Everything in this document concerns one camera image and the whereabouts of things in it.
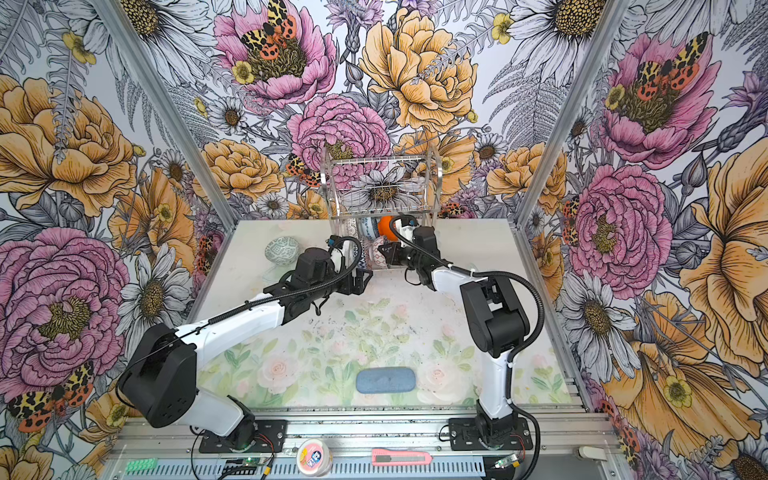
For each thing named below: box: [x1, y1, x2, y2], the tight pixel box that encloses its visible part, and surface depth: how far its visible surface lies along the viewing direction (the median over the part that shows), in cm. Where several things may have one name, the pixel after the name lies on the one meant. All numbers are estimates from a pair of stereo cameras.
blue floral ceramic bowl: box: [361, 216, 379, 240], surface depth 105 cm
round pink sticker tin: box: [296, 438, 333, 477], surface depth 64 cm
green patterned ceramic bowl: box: [264, 236, 300, 266], surface depth 112 cm
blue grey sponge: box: [356, 367, 417, 394], surface depth 82 cm
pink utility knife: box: [371, 449, 434, 466], surface depth 73 cm
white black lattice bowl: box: [345, 217, 357, 236], surface depth 104 cm
